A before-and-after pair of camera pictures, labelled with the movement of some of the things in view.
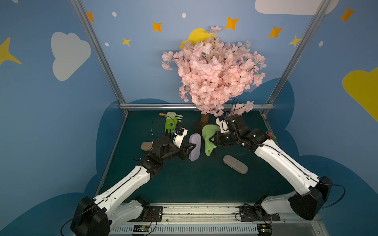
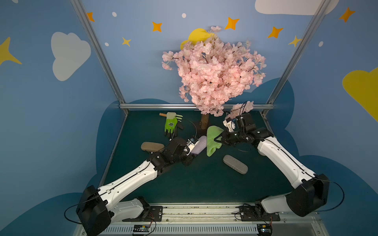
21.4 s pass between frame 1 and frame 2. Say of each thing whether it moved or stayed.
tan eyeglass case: stayed
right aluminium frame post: stayed
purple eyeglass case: moved
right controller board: stayed
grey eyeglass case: stayed
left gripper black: moved
